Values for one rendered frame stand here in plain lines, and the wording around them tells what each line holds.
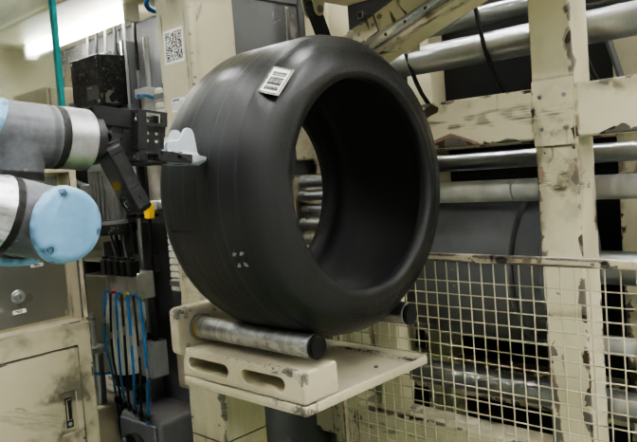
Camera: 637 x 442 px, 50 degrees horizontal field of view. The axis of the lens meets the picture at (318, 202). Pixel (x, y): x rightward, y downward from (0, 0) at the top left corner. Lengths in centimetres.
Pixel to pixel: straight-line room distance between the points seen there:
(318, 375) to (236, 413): 42
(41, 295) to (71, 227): 91
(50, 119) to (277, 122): 36
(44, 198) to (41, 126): 18
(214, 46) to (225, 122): 44
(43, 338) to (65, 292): 13
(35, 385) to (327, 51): 99
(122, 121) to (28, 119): 15
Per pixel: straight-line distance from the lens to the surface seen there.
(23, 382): 171
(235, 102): 118
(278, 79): 117
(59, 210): 84
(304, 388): 123
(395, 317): 145
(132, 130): 109
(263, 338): 131
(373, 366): 145
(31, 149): 99
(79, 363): 176
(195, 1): 158
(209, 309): 151
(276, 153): 113
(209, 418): 165
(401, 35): 164
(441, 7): 159
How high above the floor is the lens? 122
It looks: 3 degrees down
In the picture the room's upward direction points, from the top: 4 degrees counter-clockwise
